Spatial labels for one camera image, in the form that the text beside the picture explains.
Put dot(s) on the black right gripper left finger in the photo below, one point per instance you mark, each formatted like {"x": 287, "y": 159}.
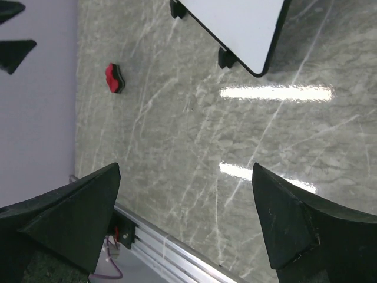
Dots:
{"x": 58, "y": 236}

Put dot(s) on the white whiteboard black frame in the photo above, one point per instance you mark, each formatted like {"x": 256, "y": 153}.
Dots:
{"x": 247, "y": 31}

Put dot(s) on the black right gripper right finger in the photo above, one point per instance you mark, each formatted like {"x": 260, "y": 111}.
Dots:
{"x": 309, "y": 238}

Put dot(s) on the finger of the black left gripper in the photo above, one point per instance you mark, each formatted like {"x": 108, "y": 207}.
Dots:
{"x": 10, "y": 9}
{"x": 13, "y": 52}

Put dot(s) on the aluminium frame rail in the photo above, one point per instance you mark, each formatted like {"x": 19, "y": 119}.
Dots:
{"x": 138, "y": 251}

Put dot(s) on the red black whiteboard eraser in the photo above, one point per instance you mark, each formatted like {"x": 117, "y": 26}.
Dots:
{"x": 114, "y": 78}

